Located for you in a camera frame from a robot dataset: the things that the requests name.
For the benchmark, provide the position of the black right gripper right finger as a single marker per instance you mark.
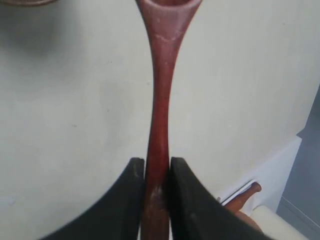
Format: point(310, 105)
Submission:
point(196, 215)

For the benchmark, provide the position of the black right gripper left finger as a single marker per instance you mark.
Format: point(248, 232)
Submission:
point(116, 216)

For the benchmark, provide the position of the dark red wooden spoon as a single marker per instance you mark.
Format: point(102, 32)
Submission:
point(166, 23)

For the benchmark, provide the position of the wooden cup with rice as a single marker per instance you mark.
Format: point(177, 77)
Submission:
point(27, 3)

